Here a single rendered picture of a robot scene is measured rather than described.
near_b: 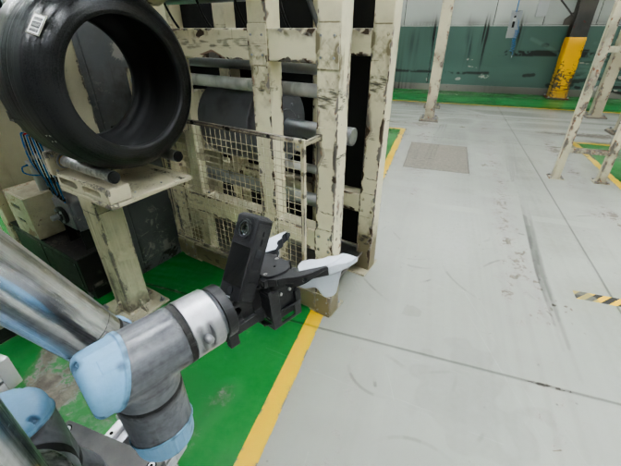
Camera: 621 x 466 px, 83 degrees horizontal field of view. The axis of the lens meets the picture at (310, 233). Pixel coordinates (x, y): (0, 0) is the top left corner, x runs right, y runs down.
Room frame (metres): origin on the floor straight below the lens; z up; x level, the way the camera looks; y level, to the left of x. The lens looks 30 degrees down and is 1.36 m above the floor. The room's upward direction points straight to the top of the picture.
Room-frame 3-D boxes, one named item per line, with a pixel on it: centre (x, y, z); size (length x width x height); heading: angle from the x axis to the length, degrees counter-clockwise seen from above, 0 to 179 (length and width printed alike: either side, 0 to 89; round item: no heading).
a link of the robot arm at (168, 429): (0.28, 0.20, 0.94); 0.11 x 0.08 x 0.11; 45
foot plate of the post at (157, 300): (1.50, 1.00, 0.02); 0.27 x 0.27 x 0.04; 58
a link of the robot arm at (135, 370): (0.26, 0.19, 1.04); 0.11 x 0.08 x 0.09; 135
